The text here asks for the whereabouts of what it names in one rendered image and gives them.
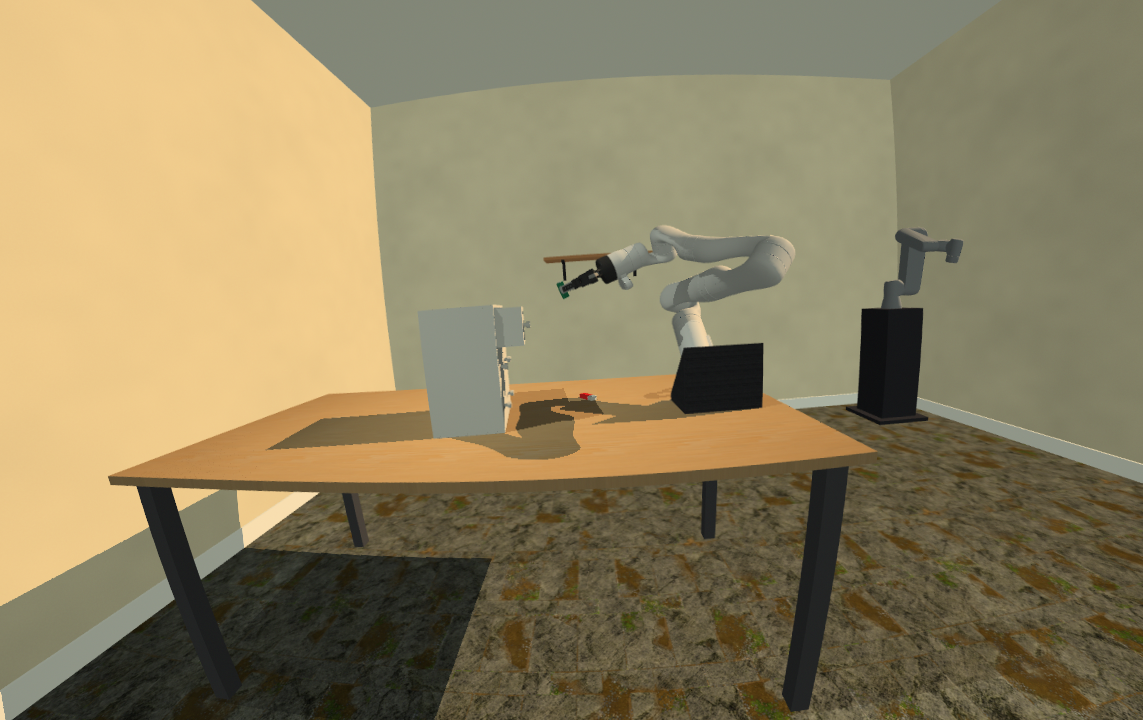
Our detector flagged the white chest of drawers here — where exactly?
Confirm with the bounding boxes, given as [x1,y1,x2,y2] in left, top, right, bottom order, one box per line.
[417,305,507,439]

